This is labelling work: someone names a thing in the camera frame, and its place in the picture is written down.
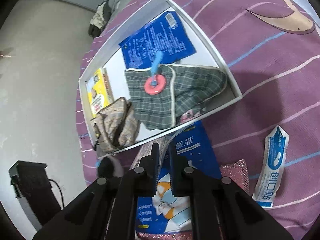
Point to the purple striped bed sheet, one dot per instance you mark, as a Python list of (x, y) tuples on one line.
[(272, 49)]

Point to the pink glitter sponge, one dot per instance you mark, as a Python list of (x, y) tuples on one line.
[(238, 172)]

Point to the yellow booklet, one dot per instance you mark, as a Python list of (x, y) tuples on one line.
[(99, 91)]

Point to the blue eye mask packet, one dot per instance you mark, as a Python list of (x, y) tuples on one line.
[(166, 34)]

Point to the beige plaid pouch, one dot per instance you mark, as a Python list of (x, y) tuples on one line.
[(115, 126)]

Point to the pink donut charm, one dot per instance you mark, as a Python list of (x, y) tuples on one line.
[(156, 83)]

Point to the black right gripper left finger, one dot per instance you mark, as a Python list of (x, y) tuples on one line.
[(140, 181)]

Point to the dark clothes pile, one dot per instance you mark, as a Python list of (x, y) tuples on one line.
[(99, 20)]

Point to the white blue band-aid packet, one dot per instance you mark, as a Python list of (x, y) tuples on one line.
[(273, 167)]

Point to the white cardboard box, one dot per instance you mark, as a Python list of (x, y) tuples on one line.
[(110, 57)]

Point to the green plaid pouch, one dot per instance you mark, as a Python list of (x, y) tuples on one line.
[(189, 87)]

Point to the blue steam eye mask pack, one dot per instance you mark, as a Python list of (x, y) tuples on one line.
[(167, 215)]

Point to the black white plush toy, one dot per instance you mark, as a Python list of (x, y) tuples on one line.
[(109, 167)]

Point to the black stand on floor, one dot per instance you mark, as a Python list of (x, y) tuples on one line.
[(34, 192)]

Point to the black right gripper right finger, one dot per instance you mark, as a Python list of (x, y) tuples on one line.
[(187, 181)]

